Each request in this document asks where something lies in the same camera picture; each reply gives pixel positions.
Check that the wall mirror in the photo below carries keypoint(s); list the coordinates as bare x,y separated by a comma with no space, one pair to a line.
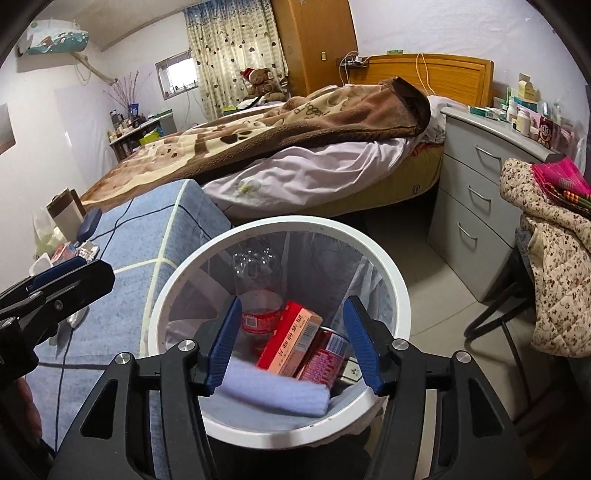
5,129

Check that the red box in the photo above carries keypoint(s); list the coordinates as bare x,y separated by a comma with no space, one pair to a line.
286,341

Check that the wooden wardrobe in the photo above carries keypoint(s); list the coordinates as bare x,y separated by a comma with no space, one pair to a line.
314,41

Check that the white and brown thermos cup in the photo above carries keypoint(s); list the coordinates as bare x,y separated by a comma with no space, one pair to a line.
69,212

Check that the brown patterned blanket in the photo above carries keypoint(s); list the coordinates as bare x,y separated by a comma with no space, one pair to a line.
231,138

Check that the group of medicine boxes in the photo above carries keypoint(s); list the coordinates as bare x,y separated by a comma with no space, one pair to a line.
526,120

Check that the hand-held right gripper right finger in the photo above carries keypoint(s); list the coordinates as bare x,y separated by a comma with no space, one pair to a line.
364,341

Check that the person's left hand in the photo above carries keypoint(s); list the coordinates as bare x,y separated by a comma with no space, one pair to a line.
28,406

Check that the group of cosmetic bottles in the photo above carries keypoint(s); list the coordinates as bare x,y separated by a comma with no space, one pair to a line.
122,127

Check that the white carton red print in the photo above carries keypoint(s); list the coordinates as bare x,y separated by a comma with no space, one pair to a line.
67,251

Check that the wooden bed headboard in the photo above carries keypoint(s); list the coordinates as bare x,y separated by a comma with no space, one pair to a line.
461,74

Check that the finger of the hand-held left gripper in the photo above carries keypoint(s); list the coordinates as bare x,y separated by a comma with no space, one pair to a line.
51,276
78,288

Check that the green storage box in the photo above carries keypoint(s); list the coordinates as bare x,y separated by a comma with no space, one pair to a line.
150,137

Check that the pale pink quilt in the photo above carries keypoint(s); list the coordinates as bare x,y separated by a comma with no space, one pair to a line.
323,166

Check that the black metal chair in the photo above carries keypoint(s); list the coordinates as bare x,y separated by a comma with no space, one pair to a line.
489,314

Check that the power strip with chargers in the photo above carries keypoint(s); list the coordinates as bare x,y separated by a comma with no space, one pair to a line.
355,60

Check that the grey drawer cabinet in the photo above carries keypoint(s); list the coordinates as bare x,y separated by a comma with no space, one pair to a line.
471,194

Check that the white round waste bin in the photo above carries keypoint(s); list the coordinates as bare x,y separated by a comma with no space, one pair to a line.
314,267

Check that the pink plaid cloth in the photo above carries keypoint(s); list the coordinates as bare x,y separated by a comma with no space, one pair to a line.
563,180

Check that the green tissue pack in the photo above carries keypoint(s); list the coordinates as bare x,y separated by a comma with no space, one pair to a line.
46,240

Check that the heart print curtain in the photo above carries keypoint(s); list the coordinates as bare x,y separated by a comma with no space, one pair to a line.
231,55

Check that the red drink can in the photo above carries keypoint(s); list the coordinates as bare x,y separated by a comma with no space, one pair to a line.
325,362

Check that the wrapped air conditioner pipe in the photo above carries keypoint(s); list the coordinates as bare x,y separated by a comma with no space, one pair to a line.
92,69

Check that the grey shelf desk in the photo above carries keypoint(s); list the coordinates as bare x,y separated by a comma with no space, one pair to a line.
157,127

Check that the clear plastic bottle red label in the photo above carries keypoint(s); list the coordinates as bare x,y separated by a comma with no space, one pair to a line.
256,281

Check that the floral quilted jacket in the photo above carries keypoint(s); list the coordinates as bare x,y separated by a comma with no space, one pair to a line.
563,258

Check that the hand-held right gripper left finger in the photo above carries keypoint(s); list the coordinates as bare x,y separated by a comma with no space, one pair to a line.
224,341

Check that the covered wall air conditioner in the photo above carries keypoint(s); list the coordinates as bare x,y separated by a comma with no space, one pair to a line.
55,39

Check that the purple flower branches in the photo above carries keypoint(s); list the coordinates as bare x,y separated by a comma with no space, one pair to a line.
127,92

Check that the brown teddy bear red hat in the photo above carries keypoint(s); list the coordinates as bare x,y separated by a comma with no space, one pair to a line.
261,83

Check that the small barred window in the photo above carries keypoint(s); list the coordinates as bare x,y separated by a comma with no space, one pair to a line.
178,74

